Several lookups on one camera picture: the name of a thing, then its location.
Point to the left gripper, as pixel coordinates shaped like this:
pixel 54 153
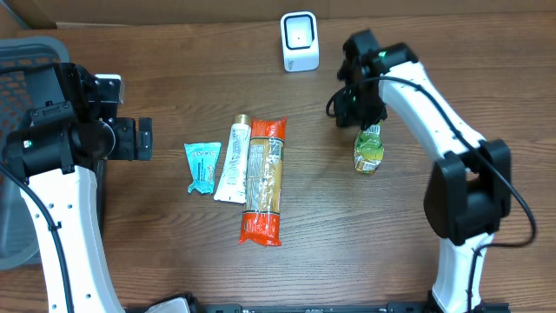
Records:
pixel 144 139

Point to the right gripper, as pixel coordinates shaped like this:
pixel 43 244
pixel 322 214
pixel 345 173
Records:
pixel 355 116

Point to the green snack pouch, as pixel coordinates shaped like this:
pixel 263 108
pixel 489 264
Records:
pixel 368 149

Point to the teal snack packet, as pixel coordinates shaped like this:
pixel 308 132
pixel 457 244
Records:
pixel 202 159

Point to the white tube gold cap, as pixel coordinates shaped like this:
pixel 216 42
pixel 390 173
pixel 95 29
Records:
pixel 232 184

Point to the orange spaghetti packet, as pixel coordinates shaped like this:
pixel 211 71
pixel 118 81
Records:
pixel 261 216

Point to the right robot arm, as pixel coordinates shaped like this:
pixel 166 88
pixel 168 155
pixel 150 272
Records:
pixel 466 196

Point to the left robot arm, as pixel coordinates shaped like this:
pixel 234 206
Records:
pixel 74 264

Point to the white barcode scanner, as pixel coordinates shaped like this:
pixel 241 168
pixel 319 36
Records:
pixel 300 42

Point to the grey plastic shopping basket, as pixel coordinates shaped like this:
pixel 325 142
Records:
pixel 48 122

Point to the brown cardboard backdrop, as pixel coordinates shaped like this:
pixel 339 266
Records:
pixel 46 13

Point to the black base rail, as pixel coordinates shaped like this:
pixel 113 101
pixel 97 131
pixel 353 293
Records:
pixel 398 307

